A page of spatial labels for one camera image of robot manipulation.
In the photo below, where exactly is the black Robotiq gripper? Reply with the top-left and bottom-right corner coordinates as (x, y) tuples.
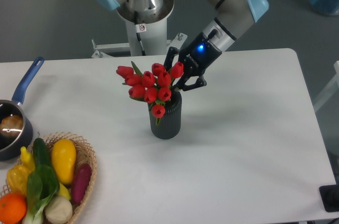
(163, 32), (222, 92)

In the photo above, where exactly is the red tulip bouquet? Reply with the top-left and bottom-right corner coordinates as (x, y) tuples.
(116, 61), (184, 125)

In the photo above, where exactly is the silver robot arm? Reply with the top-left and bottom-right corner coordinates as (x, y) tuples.
(96, 0), (269, 91)

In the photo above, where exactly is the dark ribbed vase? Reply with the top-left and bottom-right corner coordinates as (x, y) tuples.
(149, 92), (182, 139)

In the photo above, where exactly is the yellow squash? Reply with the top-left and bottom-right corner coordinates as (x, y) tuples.
(51, 138), (76, 185)

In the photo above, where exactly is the purple sweet potato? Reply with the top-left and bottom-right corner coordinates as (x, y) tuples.
(71, 163), (92, 205)

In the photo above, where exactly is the green cucumber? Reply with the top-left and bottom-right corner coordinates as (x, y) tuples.
(33, 138), (52, 168)

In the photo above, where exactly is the small yellow pepper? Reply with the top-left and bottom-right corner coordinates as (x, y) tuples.
(20, 147), (35, 172)

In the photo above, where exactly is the green bok choy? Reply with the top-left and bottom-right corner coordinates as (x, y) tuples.
(22, 164), (59, 223)

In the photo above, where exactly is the white garlic bulb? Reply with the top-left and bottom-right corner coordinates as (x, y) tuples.
(45, 196), (73, 224)

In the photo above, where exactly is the yellow bell pepper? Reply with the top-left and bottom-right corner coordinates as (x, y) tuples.
(6, 164), (32, 196)

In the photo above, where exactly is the black device on table edge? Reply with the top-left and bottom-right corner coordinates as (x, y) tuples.
(319, 184), (338, 212)

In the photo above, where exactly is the orange fruit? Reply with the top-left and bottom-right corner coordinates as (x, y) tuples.
(1, 193), (27, 224)

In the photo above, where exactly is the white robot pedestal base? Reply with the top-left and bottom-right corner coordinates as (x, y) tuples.
(92, 15), (188, 58)

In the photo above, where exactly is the white frame at right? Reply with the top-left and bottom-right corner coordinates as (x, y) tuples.
(313, 61), (338, 112)

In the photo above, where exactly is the blue handled saucepan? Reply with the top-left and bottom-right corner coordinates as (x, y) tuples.
(1, 57), (44, 161)

